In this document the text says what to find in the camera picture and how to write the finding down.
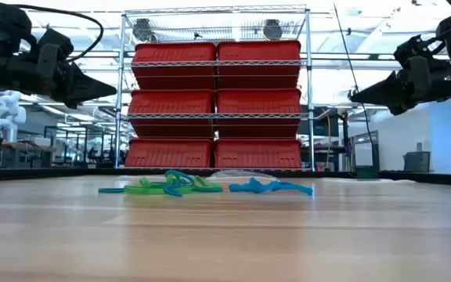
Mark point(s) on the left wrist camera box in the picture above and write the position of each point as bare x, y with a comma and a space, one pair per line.
53, 41

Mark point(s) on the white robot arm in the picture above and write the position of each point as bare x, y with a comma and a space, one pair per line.
8, 113

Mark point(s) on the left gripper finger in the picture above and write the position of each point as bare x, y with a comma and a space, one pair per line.
84, 84
76, 103

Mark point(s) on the wooden workbench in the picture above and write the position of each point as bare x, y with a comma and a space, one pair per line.
14, 145

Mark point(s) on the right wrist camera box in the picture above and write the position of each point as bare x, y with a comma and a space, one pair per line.
413, 49

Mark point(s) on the black aluminium table frame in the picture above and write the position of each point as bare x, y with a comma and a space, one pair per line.
53, 173

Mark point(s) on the black framed screen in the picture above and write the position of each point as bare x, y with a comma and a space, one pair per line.
364, 150

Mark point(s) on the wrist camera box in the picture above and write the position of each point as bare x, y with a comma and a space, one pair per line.
53, 41
413, 49

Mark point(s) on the grey round fan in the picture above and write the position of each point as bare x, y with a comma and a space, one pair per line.
144, 30
272, 30

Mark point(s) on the black workstation frame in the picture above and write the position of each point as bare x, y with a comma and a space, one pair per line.
76, 145

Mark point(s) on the red plastic bin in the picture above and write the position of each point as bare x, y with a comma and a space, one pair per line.
170, 102
170, 152
257, 102
257, 152
257, 51
170, 53

